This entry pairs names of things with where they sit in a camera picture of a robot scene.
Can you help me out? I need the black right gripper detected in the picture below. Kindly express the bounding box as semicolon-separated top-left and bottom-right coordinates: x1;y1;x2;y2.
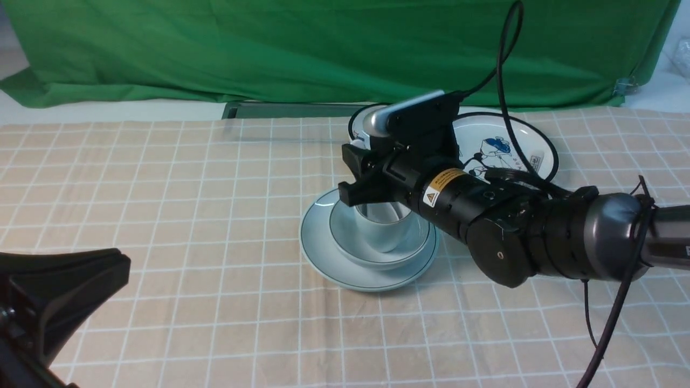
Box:
338;126;469;219

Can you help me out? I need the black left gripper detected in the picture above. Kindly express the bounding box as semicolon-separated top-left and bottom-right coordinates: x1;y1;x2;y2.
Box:
1;248;131;387

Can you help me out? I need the light blue ceramic cup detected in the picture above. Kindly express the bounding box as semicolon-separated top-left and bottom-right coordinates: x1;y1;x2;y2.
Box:
354;202;412;253

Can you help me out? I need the light blue ceramic bowl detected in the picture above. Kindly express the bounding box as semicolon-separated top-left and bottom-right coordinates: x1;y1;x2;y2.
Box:
329;201;433;271

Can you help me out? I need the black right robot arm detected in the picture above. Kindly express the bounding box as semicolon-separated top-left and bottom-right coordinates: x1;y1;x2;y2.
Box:
338;126;688;288

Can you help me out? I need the white bowl with black rim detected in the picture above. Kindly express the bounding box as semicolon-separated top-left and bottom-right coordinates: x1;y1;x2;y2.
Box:
348;103;389;150

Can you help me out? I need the white plate with cartoon print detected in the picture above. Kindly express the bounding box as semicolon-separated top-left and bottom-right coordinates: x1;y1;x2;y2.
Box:
453;112;559;181

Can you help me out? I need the light blue ceramic plate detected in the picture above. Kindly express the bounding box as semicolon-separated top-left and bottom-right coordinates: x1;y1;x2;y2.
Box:
300;189;440;293

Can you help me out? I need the beige checked tablecloth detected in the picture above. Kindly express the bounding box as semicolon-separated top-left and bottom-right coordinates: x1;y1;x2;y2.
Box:
0;106;690;388

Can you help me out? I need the green backdrop cloth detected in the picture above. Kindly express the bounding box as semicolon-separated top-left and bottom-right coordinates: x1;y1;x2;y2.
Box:
2;1;679;108

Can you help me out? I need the metal binder clip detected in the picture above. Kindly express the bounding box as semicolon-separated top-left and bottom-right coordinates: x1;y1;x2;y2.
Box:
612;77;640;96

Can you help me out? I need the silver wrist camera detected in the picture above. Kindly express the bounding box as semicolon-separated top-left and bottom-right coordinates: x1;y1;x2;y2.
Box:
368;90;466;158

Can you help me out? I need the black camera cable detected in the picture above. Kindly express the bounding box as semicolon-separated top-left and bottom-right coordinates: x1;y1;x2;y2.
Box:
458;0;567;192

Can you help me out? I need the grey metal rail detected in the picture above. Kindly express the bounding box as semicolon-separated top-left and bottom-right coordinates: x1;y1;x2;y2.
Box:
221;101;368;120

